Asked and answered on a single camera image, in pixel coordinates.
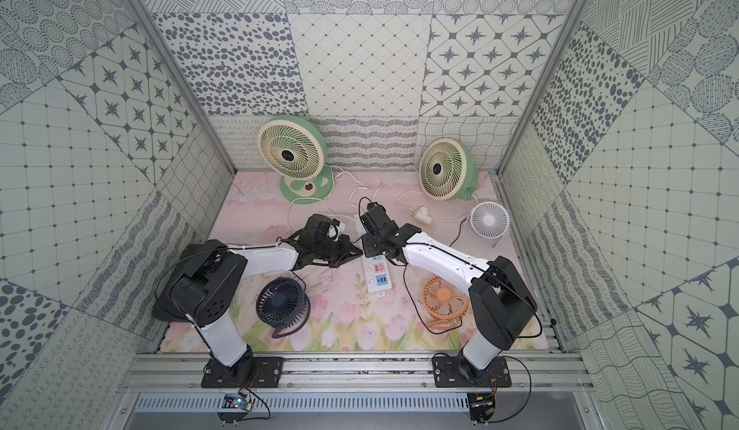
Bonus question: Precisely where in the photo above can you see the white power strip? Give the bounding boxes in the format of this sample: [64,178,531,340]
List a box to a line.
[351,212,394,297]

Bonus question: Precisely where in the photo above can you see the aluminium rail frame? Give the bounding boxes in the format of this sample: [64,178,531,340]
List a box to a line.
[121,350,595,393]

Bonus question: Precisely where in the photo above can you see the green cream fan left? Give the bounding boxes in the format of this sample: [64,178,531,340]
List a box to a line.
[257,115,334,205]

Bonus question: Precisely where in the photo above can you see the orange desk fan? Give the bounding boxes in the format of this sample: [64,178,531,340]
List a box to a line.
[421,276,470,330]

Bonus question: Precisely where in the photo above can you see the black flat box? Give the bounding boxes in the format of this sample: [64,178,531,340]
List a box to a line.
[152,291,202,322]

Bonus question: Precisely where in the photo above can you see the green cream fan right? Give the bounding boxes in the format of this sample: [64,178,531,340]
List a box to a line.
[418,139,479,201]

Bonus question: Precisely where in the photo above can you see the green cream fan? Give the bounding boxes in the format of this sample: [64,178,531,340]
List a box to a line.
[418,139,479,201]
[257,115,334,205]

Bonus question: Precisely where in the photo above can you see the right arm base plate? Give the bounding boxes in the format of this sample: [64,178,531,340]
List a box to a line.
[431,353,512,389]

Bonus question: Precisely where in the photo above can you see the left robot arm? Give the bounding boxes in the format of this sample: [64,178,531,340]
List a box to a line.
[152,214,363,368]

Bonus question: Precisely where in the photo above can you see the small white desk fan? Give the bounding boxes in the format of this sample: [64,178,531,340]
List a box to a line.
[468,201,511,247]

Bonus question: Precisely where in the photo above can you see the navy blue desk fan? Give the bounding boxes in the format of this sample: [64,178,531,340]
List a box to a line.
[256,277,311,340]

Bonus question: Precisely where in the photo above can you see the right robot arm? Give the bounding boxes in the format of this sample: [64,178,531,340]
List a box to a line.
[359,202,537,373]

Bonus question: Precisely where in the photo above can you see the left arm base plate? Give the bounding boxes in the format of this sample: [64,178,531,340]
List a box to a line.
[201,355,285,389]

